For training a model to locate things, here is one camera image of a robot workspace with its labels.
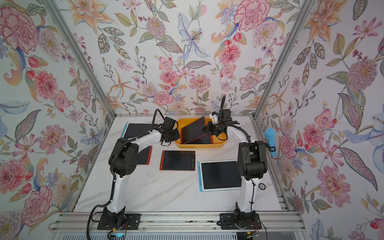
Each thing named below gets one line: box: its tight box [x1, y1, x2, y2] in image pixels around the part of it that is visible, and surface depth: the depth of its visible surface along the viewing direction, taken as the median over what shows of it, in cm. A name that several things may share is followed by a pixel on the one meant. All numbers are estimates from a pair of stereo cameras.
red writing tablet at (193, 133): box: [180, 116, 214, 145], surface depth 106 cm
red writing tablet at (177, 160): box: [159, 150, 196, 171], surface depth 100 cm
